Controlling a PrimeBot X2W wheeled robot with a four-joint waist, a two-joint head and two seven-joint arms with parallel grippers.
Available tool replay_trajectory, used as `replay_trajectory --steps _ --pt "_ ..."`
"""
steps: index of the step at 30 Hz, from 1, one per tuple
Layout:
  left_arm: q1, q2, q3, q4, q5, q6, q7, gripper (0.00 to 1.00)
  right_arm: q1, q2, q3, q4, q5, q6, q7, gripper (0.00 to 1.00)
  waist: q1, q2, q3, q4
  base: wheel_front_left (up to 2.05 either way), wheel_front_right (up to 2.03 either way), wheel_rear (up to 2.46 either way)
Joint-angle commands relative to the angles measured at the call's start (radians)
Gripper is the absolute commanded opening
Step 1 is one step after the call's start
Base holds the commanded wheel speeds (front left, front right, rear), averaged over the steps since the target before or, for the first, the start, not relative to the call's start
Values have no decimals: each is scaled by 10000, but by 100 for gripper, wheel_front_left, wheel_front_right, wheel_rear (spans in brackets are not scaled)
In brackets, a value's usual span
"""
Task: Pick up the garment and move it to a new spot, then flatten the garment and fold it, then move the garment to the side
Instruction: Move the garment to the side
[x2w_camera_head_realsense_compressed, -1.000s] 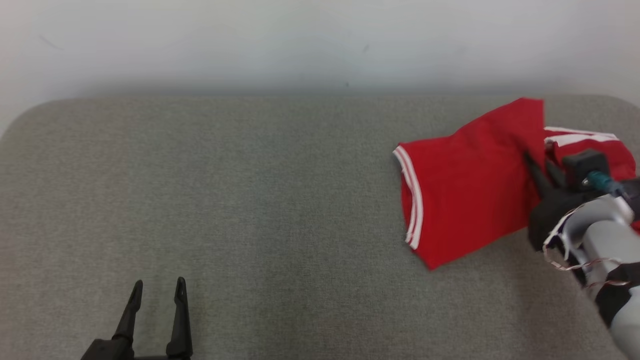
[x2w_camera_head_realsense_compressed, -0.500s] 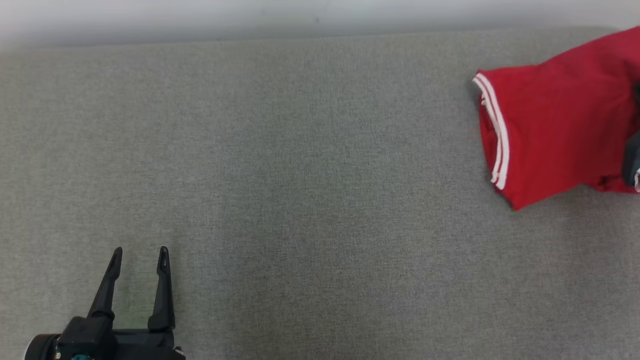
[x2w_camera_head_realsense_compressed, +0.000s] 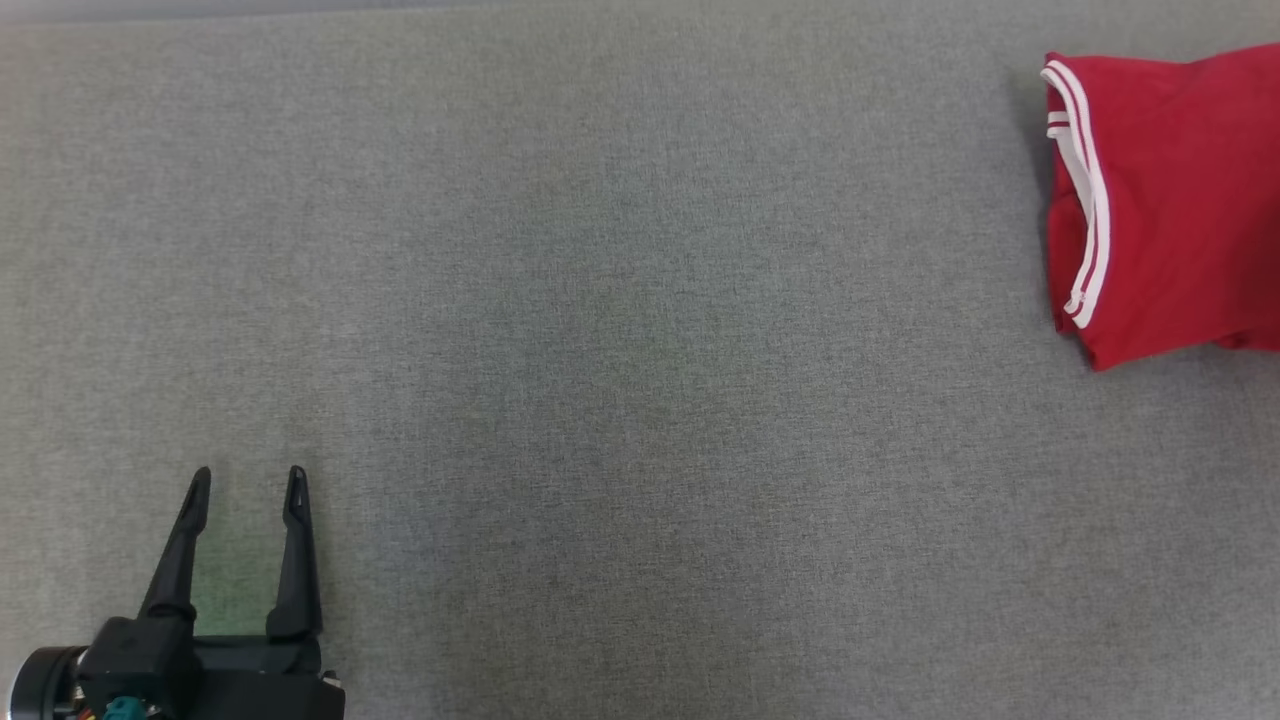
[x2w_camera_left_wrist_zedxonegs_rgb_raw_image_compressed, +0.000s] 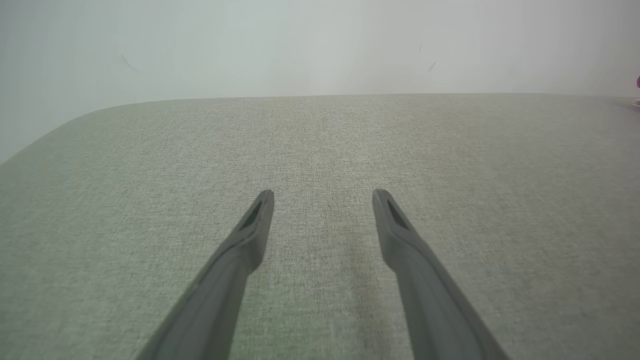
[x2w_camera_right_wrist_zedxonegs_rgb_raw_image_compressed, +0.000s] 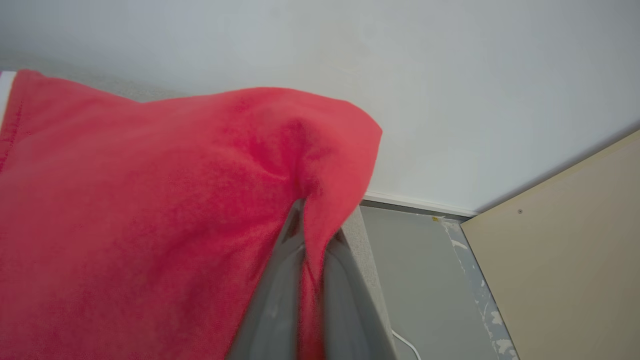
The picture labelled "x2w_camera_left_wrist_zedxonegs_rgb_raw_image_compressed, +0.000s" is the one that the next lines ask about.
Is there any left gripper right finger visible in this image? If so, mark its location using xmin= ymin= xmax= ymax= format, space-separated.
xmin=372 ymin=188 xmax=511 ymax=360

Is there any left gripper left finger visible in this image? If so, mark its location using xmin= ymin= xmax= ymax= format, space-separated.
xmin=135 ymin=189 xmax=275 ymax=360

